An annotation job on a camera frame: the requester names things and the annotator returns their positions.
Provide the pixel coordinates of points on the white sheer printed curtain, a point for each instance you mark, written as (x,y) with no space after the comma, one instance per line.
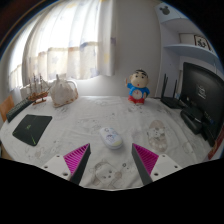
(66,43)

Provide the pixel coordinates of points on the white cartoon-print tablecloth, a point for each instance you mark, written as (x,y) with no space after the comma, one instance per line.
(86,116)

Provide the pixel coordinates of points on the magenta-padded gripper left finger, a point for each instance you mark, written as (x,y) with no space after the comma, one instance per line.
(75,158)

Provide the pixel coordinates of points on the black computer monitor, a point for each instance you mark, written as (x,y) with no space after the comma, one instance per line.
(203,91)

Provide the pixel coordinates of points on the white wall shelf unit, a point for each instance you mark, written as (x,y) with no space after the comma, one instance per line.
(186,50)

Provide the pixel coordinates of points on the cartoon boy figurine blue shirt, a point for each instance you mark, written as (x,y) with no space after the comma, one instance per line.
(138,87)

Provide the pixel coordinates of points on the black box device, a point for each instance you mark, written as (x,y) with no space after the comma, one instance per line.
(192,120)

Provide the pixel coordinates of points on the wooden model sailing ship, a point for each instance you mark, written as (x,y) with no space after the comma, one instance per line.
(37,94)

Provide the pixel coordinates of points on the orange wooden chair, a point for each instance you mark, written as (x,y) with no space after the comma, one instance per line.
(6,108)

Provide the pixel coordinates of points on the red flat object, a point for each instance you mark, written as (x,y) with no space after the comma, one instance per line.
(217,146)

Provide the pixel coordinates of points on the white ceramic jug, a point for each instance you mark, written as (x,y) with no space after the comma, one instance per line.
(63,93)

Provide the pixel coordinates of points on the white radiator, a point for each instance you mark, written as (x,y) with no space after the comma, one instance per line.
(25,91)

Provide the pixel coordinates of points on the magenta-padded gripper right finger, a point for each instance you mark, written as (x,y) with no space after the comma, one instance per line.
(148,159)

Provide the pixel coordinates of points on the black router with antennas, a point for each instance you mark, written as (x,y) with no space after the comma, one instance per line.
(170,100)

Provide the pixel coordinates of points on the white cartoon-print computer mouse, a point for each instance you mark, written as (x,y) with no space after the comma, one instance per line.
(111,137)

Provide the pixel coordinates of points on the black mouse pad green lines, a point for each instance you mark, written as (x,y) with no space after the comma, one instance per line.
(31,128)

